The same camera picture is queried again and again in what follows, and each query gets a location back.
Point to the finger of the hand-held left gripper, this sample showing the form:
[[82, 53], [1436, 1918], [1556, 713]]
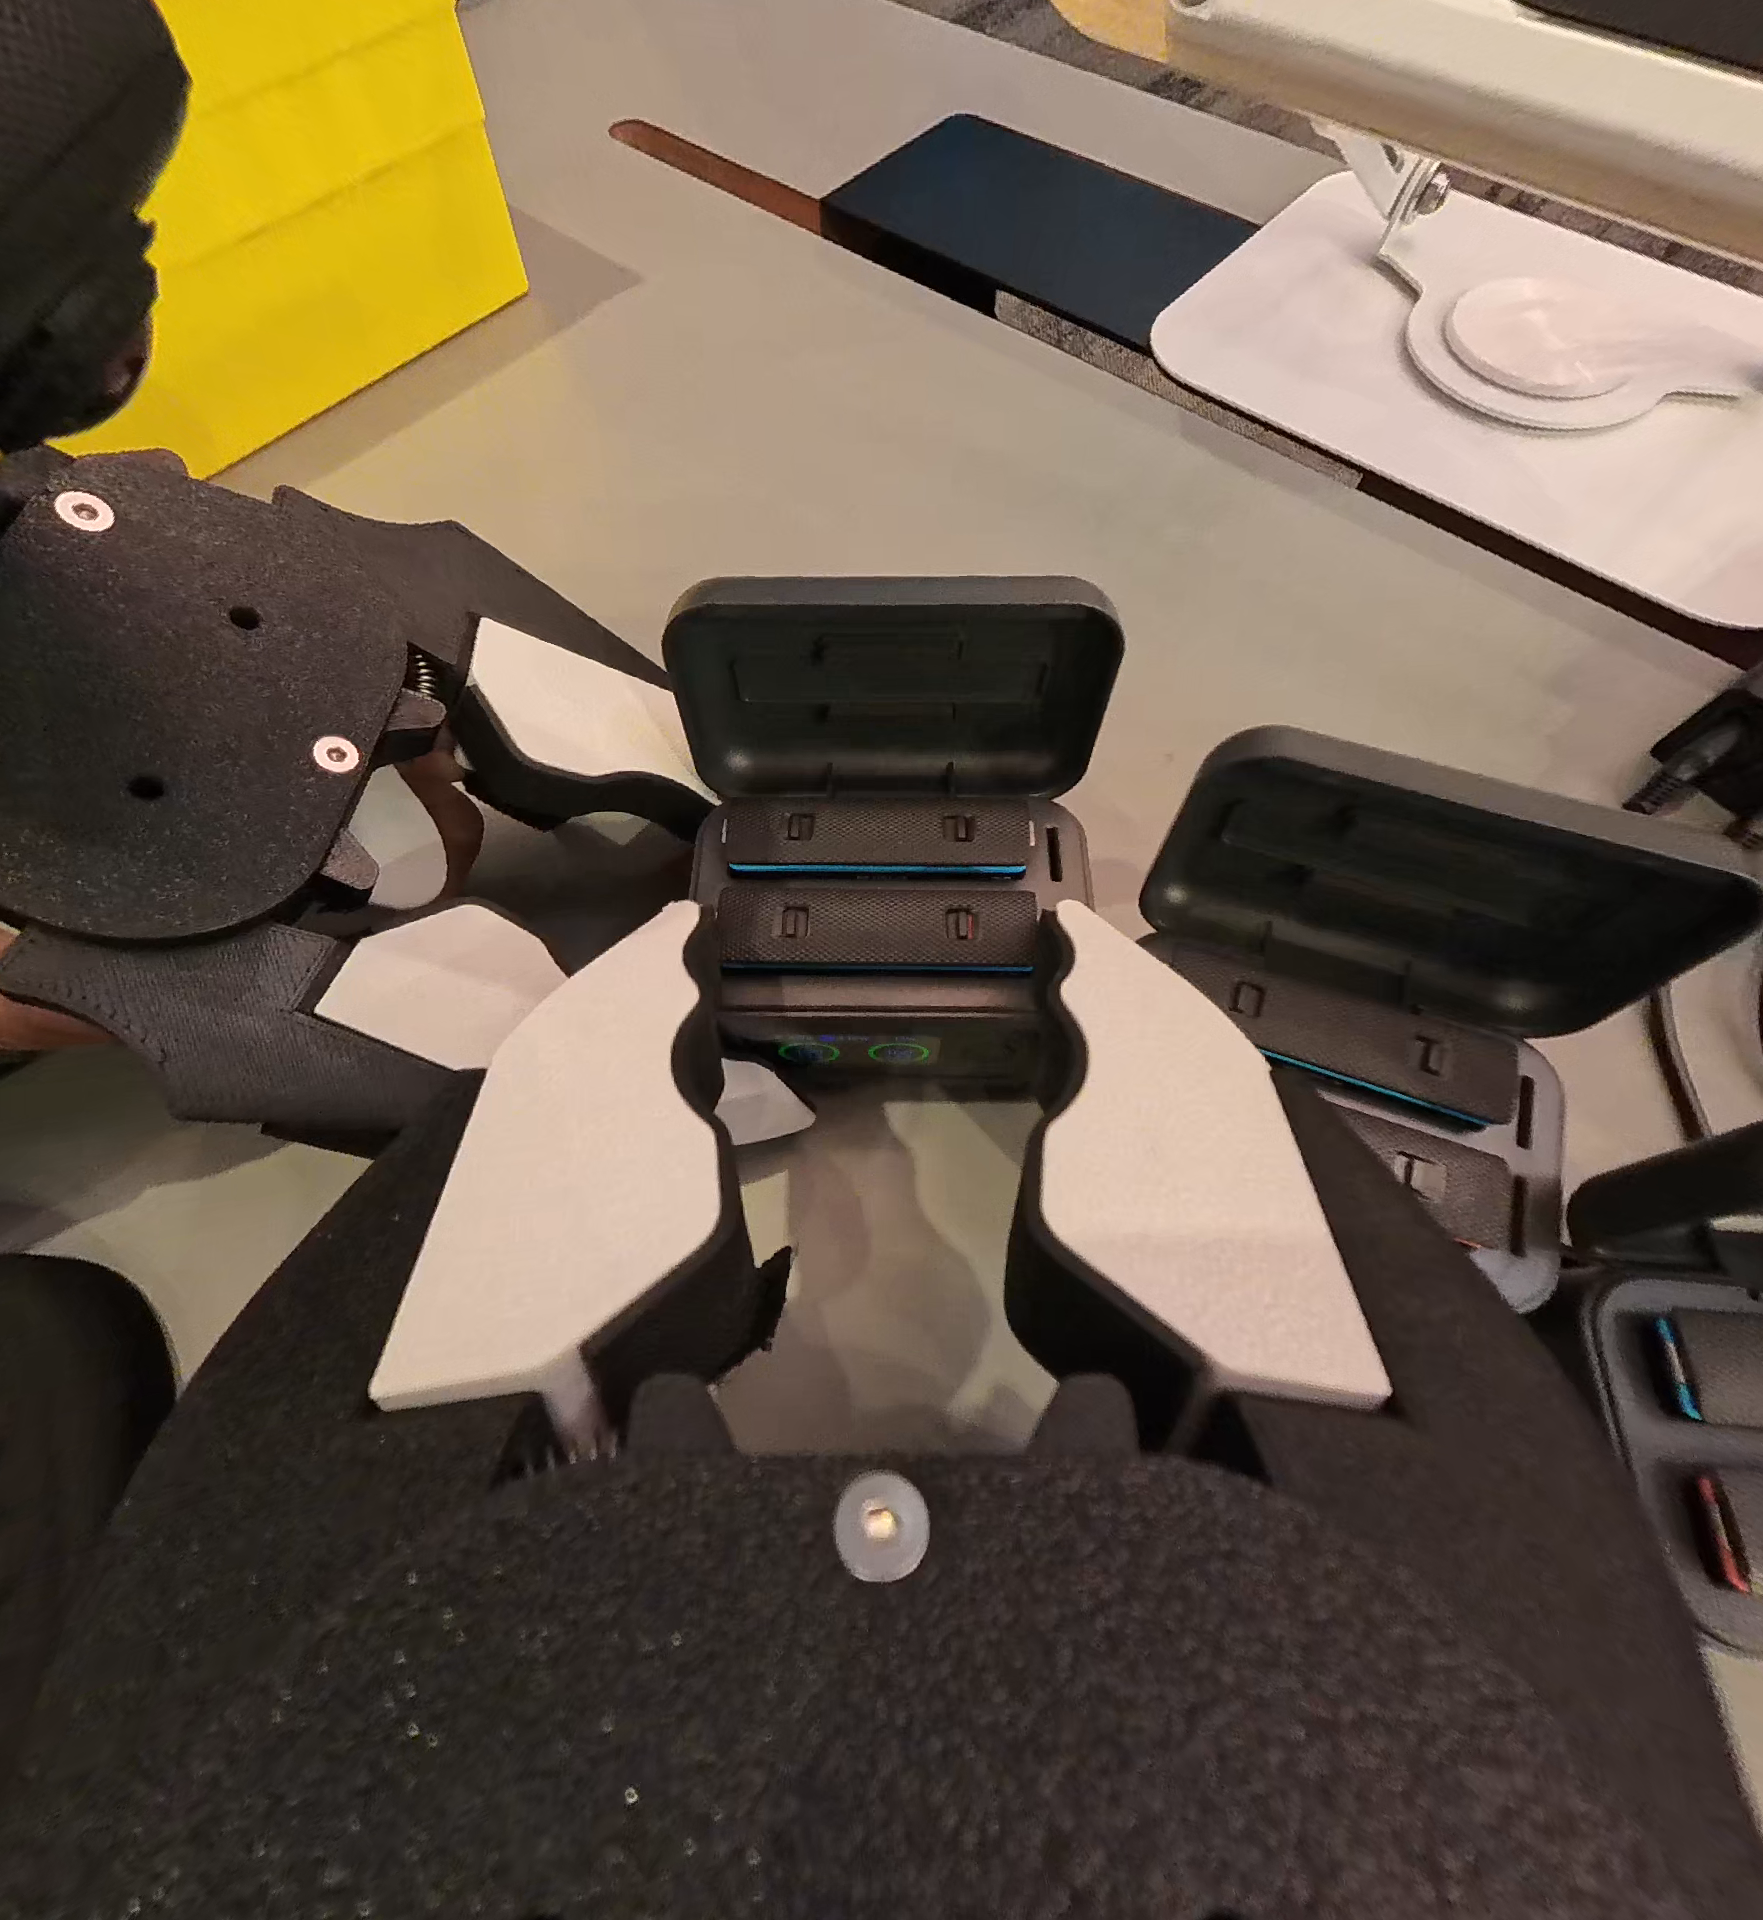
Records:
[[432, 975], [566, 704]]

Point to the wooden instruction board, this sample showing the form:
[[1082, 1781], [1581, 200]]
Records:
[[1123, 23]]

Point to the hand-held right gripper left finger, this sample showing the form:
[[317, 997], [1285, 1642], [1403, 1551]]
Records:
[[566, 1201]]

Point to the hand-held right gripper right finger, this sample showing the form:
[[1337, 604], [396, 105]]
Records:
[[1198, 1201]]

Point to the black battery charger case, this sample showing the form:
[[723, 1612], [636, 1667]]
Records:
[[1421, 856], [897, 676], [1721, 1201]]

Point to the yellow plastic bin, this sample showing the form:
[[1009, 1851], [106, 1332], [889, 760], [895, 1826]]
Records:
[[373, 224]]

